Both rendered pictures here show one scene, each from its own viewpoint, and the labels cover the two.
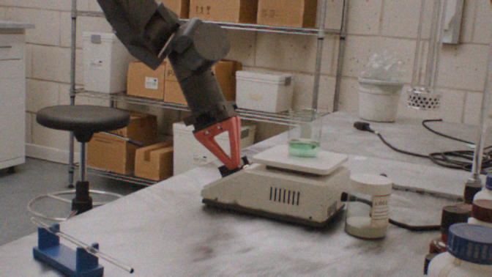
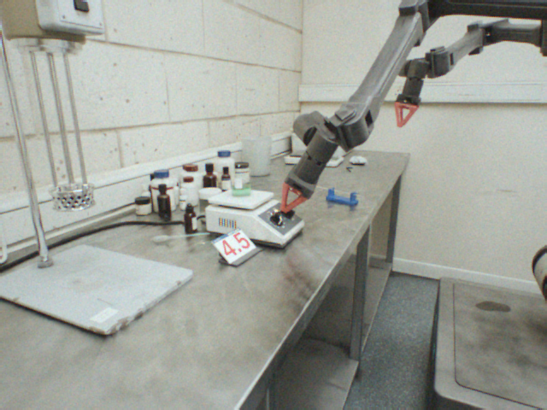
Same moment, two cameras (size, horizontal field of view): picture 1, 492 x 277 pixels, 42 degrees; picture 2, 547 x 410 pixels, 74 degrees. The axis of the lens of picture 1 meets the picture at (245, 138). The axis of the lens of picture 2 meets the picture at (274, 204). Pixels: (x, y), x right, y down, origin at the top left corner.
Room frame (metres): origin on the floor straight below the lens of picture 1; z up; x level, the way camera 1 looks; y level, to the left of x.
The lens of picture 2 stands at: (1.78, 0.01, 1.07)
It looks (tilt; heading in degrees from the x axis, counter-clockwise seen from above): 17 degrees down; 182
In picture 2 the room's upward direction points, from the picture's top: straight up
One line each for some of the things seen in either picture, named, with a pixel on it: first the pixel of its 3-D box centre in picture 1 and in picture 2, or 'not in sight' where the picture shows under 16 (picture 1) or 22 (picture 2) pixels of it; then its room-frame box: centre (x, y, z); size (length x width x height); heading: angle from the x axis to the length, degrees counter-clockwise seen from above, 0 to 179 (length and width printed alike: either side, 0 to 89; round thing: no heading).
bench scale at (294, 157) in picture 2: not in sight; (314, 158); (0.00, 0.16, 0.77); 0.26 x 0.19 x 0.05; 70
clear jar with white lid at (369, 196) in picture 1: (367, 206); (210, 205); (0.87, -0.18, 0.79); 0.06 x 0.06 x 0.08
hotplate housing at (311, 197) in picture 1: (282, 183); (251, 216); (0.96, -0.06, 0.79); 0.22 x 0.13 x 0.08; 66
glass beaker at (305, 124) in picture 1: (305, 133); (240, 179); (0.94, -0.09, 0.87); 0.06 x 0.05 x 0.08; 19
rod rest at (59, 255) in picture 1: (67, 249); (342, 196); (0.68, 0.19, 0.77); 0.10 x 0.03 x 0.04; 48
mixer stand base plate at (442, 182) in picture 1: (409, 176); (91, 280); (1.21, -0.33, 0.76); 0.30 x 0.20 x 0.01; 67
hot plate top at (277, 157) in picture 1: (301, 158); (242, 197); (0.95, -0.09, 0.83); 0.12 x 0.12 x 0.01; 66
